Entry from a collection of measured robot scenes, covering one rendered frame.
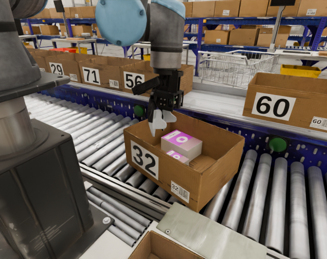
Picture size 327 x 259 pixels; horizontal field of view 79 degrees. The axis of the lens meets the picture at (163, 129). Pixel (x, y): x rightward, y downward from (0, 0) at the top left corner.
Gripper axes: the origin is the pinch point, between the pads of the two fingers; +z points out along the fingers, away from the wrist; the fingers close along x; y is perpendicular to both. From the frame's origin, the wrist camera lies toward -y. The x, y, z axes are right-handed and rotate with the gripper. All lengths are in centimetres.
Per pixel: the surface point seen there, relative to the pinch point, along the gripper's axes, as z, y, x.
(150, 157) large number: 12.1, -2.3, 0.7
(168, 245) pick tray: 18.2, 18.0, -22.4
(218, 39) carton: -41, -115, 476
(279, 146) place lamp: 14, 40, 43
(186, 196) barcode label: 19.7, 14.3, -2.9
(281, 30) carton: -94, 2, 911
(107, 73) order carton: -6, -69, 50
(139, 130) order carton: 9.3, -16.6, 13.0
